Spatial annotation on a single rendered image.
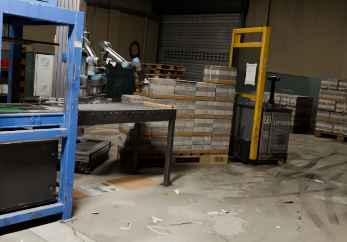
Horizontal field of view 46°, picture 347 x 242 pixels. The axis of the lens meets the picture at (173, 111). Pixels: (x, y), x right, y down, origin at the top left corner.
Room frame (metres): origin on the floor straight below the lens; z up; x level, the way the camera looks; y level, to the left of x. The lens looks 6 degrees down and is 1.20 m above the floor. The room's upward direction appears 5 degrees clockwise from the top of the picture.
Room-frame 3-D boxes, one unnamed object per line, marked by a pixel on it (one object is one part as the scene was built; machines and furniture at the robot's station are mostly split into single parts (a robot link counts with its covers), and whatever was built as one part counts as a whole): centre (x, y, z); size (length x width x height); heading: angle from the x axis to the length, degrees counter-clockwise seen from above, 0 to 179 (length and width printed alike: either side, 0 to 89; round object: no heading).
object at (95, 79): (4.93, 0.97, 0.98); 0.13 x 0.12 x 0.14; 167
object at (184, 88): (5.23, -0.04, 0.95); 0.38 x 0.29 x 0.23; 27
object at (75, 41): (2.98, 0.76, 0.77); 0.09 x 0.09 x 1.55; 49
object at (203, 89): (5.36, -0.31, 0.95); 0.38 x 0.29 x 0.23; 26
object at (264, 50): (5.40, -1.11, 0.97); 0.09 x 0.09 x 1.75; 27
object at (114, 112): (3.65, 0.42, 0.74); 1.34 x 0.05 x 0.12; 139
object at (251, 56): (5.70, -0.98, 1.28); 0.57 x 0.01 x 0.65; 27
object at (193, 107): (5.17, 0.07, 0.42); 1.17 x 0.39 x 0.83; 117
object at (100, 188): (3.79, 0.64, 0.00); 0.37 x 0.28 x 0.01; 139
